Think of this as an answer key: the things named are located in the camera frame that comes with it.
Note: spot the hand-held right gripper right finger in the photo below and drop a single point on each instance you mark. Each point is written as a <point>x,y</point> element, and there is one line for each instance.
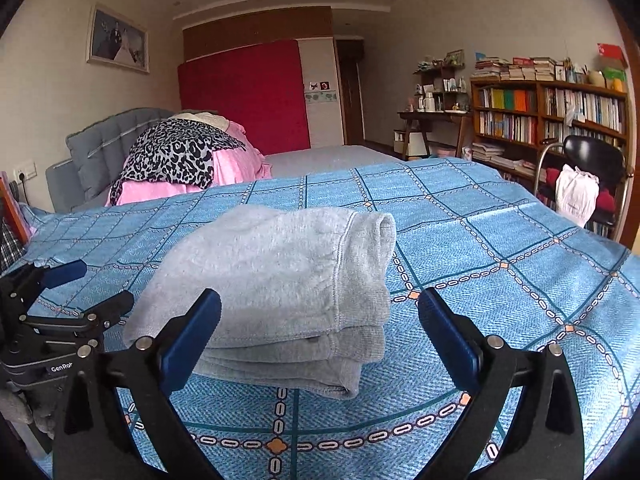
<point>447,340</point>

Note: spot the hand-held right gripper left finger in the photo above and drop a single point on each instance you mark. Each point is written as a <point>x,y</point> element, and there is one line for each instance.
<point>192,340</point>

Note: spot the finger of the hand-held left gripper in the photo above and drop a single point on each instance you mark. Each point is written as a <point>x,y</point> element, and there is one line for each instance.
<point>112,307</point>
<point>65,272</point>

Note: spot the grey pants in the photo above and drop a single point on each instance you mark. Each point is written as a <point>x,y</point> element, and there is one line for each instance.
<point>275,270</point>

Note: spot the person's left hand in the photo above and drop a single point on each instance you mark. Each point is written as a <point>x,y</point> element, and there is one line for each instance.
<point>20,407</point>

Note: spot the plaid cloth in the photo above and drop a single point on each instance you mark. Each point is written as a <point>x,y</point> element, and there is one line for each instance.
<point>10,247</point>

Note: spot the blue checked blanket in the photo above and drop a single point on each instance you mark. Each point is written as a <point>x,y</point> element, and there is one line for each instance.
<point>500,260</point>

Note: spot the grey padded headboard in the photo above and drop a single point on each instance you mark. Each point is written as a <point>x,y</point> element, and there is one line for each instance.
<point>90,155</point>

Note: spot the pile of books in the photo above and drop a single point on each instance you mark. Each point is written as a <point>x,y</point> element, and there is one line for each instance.
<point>500,160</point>

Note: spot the pink storage box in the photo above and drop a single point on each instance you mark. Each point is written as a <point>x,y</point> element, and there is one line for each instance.
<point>442,150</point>

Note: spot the white bag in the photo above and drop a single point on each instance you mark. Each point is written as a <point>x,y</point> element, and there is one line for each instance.
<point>577,195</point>

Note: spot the white bin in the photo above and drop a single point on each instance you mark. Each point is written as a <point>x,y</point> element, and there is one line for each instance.
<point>412,145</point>

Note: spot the cream quilt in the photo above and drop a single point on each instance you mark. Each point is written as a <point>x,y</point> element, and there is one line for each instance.
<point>205,119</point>

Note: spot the red cloth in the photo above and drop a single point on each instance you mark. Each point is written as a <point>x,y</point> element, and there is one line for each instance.
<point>605,200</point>

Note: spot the grey bed sheet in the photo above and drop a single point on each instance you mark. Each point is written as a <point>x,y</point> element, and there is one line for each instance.
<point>325,157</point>

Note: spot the wooden desk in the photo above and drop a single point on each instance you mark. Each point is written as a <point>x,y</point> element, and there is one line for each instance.
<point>440,116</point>

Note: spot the black chair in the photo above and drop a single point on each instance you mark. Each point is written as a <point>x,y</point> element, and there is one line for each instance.
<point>595,152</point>

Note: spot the white thermos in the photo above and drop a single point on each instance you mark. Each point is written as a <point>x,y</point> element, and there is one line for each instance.
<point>425,102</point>

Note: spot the white wardrobe door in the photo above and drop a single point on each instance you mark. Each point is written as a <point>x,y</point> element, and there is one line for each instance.
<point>322,125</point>

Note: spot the wooden bookshelf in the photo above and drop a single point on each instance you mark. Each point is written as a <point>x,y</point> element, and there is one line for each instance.
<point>537,100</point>

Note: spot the wooden room door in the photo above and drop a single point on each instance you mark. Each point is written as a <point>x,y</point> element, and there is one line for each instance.
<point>350,95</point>

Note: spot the wooden desk shelf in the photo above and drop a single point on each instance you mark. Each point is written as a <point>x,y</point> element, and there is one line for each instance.
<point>440,72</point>

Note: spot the stack of books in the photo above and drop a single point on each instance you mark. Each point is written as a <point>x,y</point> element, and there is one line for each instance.
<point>520,69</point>

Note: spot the pen holder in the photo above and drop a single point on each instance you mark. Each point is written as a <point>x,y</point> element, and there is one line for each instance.
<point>575,75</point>

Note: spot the round jar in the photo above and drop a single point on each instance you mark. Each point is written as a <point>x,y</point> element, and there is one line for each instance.
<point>596,78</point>

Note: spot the wooden wardrobe top panel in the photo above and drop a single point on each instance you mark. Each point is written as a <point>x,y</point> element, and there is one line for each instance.
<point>250,30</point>

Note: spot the green and yellow package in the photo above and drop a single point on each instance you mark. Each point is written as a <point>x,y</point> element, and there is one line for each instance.
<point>615,80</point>

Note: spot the red box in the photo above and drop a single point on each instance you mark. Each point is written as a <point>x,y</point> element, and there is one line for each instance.
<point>612,54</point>

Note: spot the wall socket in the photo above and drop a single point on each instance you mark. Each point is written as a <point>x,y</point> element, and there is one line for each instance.
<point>25,170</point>

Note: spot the framed wall picture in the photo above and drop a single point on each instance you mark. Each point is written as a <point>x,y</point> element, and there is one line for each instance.
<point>117,37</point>

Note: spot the wall stickers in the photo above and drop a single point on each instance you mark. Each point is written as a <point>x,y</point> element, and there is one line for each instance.
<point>320,91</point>

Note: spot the wooden door frame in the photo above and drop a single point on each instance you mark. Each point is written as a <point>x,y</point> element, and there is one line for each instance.
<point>632,125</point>

